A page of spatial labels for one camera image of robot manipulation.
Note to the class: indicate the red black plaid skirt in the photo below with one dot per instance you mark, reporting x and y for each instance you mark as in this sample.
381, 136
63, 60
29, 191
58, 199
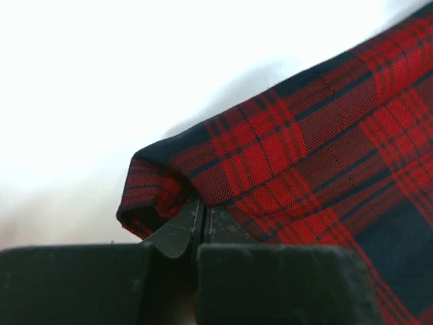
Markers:
338, 154

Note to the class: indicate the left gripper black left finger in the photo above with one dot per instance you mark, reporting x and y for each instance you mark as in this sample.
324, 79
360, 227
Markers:
152, 282

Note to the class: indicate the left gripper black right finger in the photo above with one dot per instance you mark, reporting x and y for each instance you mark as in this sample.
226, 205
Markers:
243, 282

